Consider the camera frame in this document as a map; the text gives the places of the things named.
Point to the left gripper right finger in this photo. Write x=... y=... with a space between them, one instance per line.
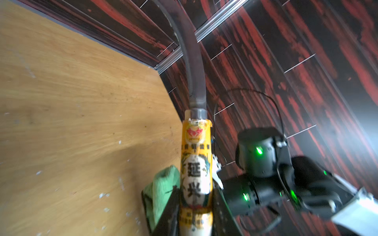
x=223 y=223

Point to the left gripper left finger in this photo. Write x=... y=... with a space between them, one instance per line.
x=168 y=224

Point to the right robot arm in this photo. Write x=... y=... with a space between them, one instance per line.
x=326 y=195

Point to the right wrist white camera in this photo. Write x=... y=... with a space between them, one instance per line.
x=216 y=168

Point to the sickle with yellow label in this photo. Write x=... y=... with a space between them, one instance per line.
x=196 y=177

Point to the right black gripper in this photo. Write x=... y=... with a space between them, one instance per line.
x=263 y=155

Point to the green microfibre rag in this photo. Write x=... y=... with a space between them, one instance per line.
x=156 y=194

